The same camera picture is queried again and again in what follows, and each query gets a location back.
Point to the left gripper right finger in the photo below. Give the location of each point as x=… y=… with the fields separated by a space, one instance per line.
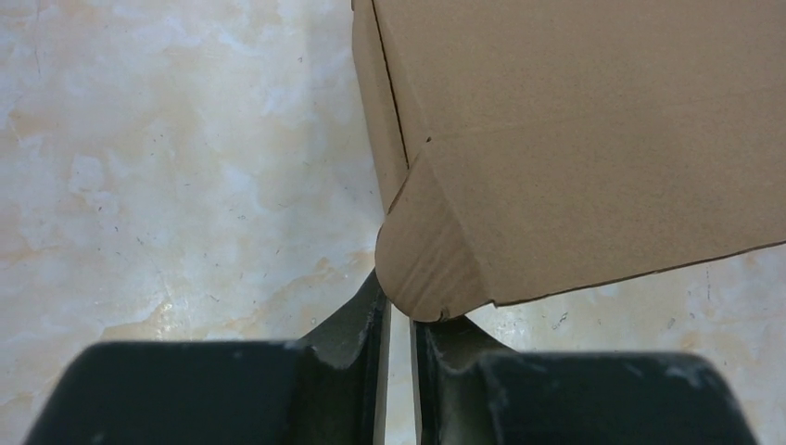
x=472 y=389

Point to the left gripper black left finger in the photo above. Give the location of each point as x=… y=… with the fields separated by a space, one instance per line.
x=328 y=387

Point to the brown cardboard box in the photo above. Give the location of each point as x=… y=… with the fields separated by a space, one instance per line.
x=524 y=149

